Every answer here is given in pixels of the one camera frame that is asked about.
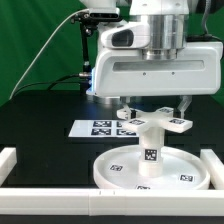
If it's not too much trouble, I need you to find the white round table top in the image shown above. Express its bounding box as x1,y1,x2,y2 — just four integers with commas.
93,145,210,190

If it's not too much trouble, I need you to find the white marker tag sheet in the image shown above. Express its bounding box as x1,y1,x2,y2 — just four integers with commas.
69,120,137,138

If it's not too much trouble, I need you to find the black cable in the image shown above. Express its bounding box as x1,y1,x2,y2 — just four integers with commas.
11,73,92,98

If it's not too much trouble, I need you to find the white cross-shaped table base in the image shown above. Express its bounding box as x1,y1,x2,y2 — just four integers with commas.
117,107,193,134

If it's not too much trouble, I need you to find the white U-shaped fence frame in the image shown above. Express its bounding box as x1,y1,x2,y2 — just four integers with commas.
0,147,224,216

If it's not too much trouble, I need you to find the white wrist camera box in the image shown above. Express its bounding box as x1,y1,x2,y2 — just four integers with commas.
101,22,150,49

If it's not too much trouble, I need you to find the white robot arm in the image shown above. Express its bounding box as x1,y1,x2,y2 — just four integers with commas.
80,0,223,119

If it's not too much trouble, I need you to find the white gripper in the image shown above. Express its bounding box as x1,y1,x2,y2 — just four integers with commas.
93,42,223,120

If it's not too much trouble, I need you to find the white camera cable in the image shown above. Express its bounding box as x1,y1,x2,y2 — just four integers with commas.
9,8,90,100

